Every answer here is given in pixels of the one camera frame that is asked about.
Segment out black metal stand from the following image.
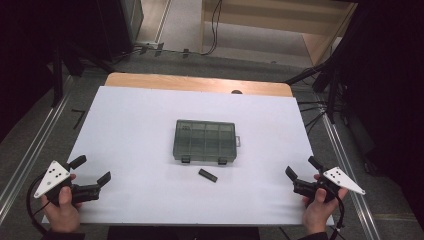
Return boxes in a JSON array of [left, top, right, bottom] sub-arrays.
[[284, 6, 368, 124], [49, 39, 114, 108]]

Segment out black floor cables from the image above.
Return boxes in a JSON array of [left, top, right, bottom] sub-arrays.
[[296, 99, 329, 134]]

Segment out grey transparent compartment box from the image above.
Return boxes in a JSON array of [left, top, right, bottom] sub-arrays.
[[172, 119, 242, 166]]

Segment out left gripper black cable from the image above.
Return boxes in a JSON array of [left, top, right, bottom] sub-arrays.
[[26, 173, 51, 236]]

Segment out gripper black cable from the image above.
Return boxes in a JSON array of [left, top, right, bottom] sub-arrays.
[[26, 173, 51, 236], [328, 186, 346, 240]]

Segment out power strip with plugs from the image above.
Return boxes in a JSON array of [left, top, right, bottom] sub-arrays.
[[134, 40, 191, 58]]

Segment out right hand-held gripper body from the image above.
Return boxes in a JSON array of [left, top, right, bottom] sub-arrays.
[[293, 166, 366, 205]]

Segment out person's left hand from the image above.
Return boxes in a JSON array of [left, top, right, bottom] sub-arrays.
[[40, 173, 83, 233]]

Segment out hanging black cables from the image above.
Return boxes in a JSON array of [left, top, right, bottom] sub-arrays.
[[201, 0, 224, 56]]

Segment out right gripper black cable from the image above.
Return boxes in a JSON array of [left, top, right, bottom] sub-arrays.
[[328, 186, 346, 240]]

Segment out small black bar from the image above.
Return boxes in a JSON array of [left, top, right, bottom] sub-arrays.
[[198, 168, 219, 183]]

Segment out wooden shelf unit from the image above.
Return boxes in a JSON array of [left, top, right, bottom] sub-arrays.
[[199, 0, 358, 66]]

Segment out dark cabinet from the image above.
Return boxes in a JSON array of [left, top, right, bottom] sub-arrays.
[[96, 0, 145, 63]]

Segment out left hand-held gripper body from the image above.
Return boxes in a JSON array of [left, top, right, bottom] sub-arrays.
[[33, 160, 102, 207]]

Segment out person's right hand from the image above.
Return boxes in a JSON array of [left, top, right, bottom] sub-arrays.
[[301, 173, 349, 236]]

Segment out white table sheet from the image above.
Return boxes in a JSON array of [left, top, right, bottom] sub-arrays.
[[41, 85, 335, 227]]

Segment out metal floor rail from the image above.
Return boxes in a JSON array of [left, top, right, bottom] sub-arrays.
[[314, 94, 381, 240], [0, 74, 74, 223]]

